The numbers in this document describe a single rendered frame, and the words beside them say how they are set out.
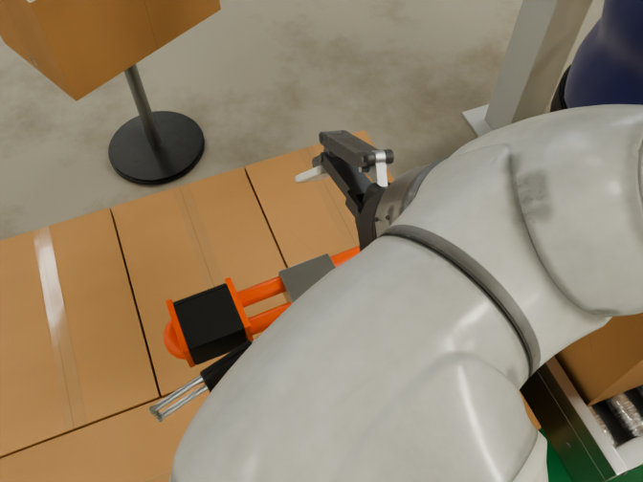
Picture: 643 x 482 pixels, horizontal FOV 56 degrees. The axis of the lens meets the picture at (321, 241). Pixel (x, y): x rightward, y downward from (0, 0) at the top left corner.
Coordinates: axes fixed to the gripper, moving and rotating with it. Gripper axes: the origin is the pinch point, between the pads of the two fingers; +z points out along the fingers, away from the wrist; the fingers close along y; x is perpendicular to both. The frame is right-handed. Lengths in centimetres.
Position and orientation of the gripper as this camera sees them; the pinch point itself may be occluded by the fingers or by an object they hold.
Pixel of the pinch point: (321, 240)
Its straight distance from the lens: 62.9
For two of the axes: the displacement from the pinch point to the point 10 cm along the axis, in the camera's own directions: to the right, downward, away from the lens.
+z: -3.7, 0.4, 9.3
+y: 1.5, 9.9, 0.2
